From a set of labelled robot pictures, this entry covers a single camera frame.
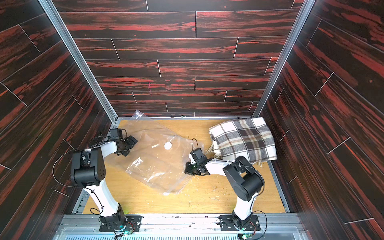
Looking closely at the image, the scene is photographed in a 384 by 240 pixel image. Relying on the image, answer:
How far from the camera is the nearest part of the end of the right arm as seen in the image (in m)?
0.71

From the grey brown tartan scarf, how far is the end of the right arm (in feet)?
0.48

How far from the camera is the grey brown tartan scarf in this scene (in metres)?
0.86
